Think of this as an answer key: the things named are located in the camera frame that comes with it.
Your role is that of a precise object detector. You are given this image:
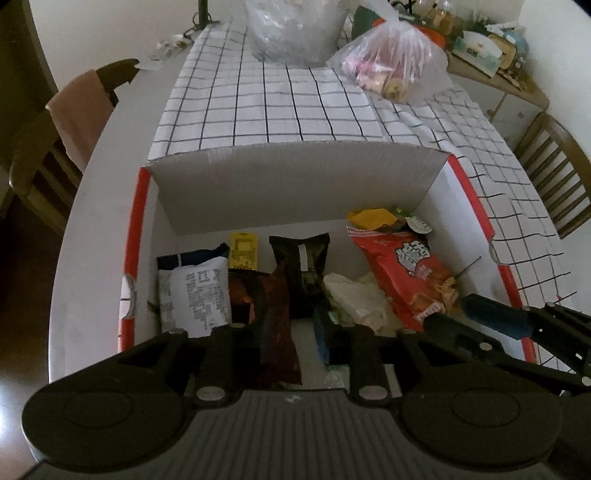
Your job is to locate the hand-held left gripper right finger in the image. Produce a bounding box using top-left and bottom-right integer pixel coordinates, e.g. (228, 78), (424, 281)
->
(313, 307), (462, 402)

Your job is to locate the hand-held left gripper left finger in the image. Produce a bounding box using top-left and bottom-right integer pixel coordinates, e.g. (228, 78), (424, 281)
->
(117, 323), (252, 407)

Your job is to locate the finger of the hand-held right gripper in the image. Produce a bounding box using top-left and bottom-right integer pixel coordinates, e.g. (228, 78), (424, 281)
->
(422, 314), (591, 395)
(462, 293), (591, 370)

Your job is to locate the black red snack packet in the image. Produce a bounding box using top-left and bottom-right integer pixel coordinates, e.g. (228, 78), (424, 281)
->
(252, 268), (303, 387)

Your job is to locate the green white snack packet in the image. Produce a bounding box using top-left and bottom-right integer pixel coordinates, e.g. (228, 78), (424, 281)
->
(321, 272), (393, 337)

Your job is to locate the white blue snack packet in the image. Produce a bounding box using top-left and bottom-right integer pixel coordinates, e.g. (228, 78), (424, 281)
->
(156, 244), (233, 340)

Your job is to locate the dark snack packet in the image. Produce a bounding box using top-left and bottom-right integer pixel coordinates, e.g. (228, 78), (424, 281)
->
(269, 233), (331, 319)

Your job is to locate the red chip packet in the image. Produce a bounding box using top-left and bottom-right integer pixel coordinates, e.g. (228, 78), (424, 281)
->
(346, 224), (462, 333)

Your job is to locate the small yellow printed packet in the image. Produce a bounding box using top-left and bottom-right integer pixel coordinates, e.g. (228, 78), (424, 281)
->
(228, 232), (258, 271)

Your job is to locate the green white jelly cup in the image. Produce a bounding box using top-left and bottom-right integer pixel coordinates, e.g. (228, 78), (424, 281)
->
(392, 205), (432, 236)

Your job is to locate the plain yellow snack packet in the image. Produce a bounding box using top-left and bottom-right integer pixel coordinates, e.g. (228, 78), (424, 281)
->
(346, 208), (400, 232)

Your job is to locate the red cardboard box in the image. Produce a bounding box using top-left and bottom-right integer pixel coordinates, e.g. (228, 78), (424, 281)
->
(117, 141), (539, 365)

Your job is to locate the wooden slatted chair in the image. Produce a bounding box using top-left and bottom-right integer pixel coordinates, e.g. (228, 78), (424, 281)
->
(512, 111), (591, 241)

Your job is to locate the white wood-topped cabinet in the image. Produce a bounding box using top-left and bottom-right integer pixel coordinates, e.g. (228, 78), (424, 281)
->
(445, 48), (550, 144)

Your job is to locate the checked white tablecloth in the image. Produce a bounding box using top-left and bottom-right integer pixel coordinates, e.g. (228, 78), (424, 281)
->
(148, 14), (580, 365)

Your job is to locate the wooden chair with towel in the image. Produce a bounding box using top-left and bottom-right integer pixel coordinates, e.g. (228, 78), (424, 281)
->
(9, 58), (139, 238)

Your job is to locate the tissue box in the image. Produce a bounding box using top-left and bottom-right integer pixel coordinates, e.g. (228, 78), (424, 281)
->
(455, 30), (502, 75)

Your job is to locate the plastic bag of pink sweets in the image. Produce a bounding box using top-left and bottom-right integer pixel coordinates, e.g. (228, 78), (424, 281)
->
(325, 0), (451, 104)

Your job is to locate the light blue container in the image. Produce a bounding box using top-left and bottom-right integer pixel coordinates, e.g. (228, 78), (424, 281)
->
(505, 25), (529, 61)

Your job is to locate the pink towel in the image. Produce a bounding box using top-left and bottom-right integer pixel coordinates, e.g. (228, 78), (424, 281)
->
(46, 69), (114, 171)

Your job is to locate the orange container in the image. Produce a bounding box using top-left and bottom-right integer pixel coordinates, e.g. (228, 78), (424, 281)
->
(374, 17), (448, 49)

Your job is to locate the glass jar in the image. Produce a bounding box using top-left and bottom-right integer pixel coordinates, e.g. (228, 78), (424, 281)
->
(429, 0), (458, 33)

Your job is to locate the white power strip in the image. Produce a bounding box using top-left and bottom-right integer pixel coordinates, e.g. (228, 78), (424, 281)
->
(148, 34), (192, 63)

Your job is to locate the clear plastic bag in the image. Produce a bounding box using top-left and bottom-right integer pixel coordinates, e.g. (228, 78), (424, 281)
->
(244, 0), (347, 65)

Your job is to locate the dark green container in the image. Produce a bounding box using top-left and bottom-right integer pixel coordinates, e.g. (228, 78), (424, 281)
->
(352, 4), (384, 40)

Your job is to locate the silver desk lamp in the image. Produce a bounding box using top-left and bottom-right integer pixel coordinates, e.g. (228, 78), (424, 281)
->
(191, 0), (220, 28)

